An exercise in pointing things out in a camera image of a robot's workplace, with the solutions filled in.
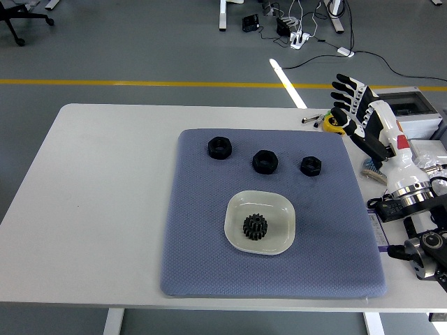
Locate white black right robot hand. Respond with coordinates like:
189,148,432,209
330,73,432,193

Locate small black gear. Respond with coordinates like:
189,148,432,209
248,213,267,230

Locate large black gear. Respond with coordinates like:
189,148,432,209
242,218,268,242

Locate white flat box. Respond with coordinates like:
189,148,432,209
408,139,447,158

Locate small black hex nut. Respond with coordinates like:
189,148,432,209
300,156,323,178

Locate large black hex nut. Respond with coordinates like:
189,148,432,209
251,149,279,174
207,135,233,161

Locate black box device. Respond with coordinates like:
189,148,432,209
242,15,260,33

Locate blue bristle brush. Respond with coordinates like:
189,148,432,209
359,156,388,184

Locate clear bubble wrap bag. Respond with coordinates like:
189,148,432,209
413,149,447,182

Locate clear plastic bag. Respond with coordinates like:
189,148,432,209
358,149,389,186

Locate blue-grey case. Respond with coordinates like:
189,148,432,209
432,107,447,140

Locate yellow tape measure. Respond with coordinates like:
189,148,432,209
321,114,346,135

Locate white purple leaflet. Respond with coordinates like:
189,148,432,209
368,212,393,253

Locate white square dish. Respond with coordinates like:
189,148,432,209
223,189,297,257

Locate white power strip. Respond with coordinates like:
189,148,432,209
289,31,312,50

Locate white table leg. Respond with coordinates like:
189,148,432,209
103,308,125,335
362,311,386,335

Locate black power adapter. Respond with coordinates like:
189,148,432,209
275,17,291,36

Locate blue-grey textured mat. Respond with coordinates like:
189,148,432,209
159,128,388,299

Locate black office chair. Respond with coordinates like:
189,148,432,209
0,0,56,47

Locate grey electrical enclosure box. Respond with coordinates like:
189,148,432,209
373,87,444,140

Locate black floor cable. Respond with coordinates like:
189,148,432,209
275,50,447,83

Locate white charging cable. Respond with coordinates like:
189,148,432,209
288,0,321,38

